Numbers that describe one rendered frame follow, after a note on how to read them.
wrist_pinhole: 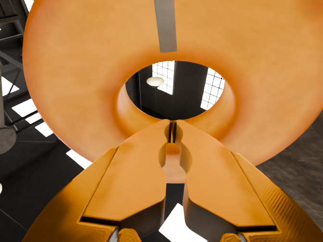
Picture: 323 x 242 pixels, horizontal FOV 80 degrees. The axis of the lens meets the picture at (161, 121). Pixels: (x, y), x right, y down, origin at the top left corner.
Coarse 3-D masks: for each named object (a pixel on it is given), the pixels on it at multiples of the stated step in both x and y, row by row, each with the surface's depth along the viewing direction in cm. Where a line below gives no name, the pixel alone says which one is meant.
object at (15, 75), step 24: (24, 96) 1131; (24, 120) 982; (24, 144) 867; (48, 144) 870; (0, 168) 774; (24, 168) 777; (48, 168) 779; (72, 168) 781; (24, 192) 703; (48, 192) 705; (168, 192) 715; (0, 216) 641; (24, 216) 642; (168, 216) 652; (0, 240) 590; (144, 240) 598; (168, 240) 600
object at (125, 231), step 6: (126, 228) 6; (120, 234) 6; (126, 234) 6; (132, 234) 6; (228, 234) 6; (234, 234) 6; (120, 240) 6; (126, 240) 6; (132, 240) 6; (138, 240) 6; (222, 240) 6; (228, 240) 6; (234, 240) 6; (240, 240) 6
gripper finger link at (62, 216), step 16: (96, 160) 9; (80, 176) 8; (96, 176) 8; (64, 192) 7; (80, 192) 7; (48, 208) 6; (64, 208) 6; (80, 208) 7; (32, 224) 6; (48, 224) 6; (64, 224) 6; (80, 224) 6; (96, 224) 6; (32, 240) 6; (48, 240) 6; (64, 240) 6; (80, 240) 6; (96, 240) 6; (112, 240) 6
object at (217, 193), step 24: (192, 144) 10; (216, 144) 10; (192, 168) 8; (216, 168) 9; (240, 168) 9; (192, 192) 7; (216, 192) 7; (240, 192) 7; (192, 216) 7; (216, 216) 6; (240, 216) 6; (264, 216) 6; (216, 240) 7
